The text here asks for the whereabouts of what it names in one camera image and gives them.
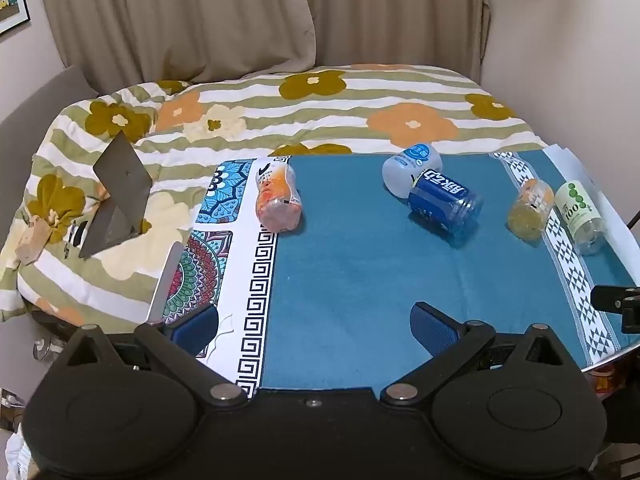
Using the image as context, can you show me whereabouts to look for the white light-blue label plastic cup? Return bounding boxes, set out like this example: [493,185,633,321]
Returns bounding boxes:
[381,143,444,200]

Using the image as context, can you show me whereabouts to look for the dark blue label plastic cup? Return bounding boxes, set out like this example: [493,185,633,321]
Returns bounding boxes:
[407,169,484,237]

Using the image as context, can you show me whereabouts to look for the orange label clear plastic cup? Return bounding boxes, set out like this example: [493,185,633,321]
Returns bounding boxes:
[255,162,304,233]

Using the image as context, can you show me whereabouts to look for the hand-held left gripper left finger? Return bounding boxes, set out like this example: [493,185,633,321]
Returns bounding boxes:
[60,304,249,408]

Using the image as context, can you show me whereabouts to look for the yellow label clear plastic cup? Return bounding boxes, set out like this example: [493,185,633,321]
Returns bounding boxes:
[507,178,556,241]

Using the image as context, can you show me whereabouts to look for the floral striped blanket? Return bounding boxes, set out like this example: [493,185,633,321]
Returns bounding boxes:
[0,62,551,326]

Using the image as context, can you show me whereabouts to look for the black clamp mount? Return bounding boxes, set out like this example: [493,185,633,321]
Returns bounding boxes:
[590,285,640,336]

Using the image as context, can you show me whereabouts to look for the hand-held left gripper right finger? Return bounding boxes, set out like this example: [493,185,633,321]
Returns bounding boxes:
[380,301,583,406]

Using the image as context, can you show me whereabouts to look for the blue patterned table mat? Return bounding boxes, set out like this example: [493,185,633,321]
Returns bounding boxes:
[165,150,640,396]

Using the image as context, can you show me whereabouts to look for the green dotted label plastic cup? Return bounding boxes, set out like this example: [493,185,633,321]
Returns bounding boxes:
[554,180,607,256]

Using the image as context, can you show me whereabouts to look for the beige curtain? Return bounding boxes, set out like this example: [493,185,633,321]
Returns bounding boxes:
[35,0,493,96]

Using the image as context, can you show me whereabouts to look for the brown paper tag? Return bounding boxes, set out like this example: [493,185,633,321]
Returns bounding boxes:
[15,215,51,263]

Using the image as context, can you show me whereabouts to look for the flat metal strip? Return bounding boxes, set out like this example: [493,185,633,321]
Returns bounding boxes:
[146,241,185,323]

